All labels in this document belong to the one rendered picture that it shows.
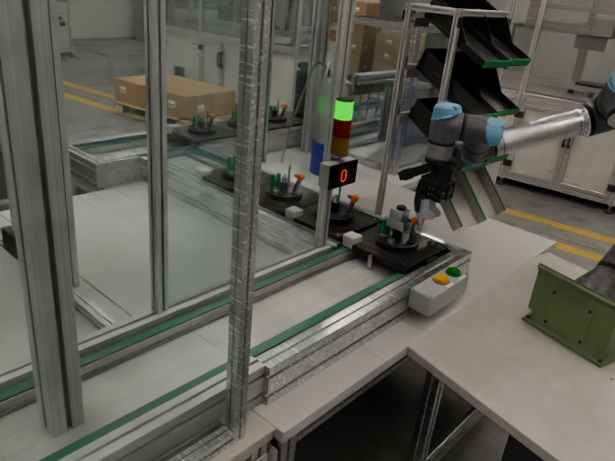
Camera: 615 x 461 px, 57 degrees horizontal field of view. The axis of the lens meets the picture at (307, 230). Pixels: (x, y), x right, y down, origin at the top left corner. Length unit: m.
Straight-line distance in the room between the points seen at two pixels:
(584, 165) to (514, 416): 4.50
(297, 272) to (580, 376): 0.77
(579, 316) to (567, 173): 4.19
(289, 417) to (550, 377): 0.67
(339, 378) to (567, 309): 0.66
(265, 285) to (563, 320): 0.81
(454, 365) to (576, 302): 0.38
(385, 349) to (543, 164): 4.48
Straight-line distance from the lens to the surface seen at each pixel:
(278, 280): 1.56
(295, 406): 1.29
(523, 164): 5.87
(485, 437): 2.67
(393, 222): 1.77
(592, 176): 5.76
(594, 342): 1.67
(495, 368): 1.54
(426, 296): 1.57
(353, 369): 1.41
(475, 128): 1.61
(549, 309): 1.72
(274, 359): 1.25
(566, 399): 1.53
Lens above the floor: 1.71
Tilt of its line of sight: 24 degrees down
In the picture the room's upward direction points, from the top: 6 degrees clockwise
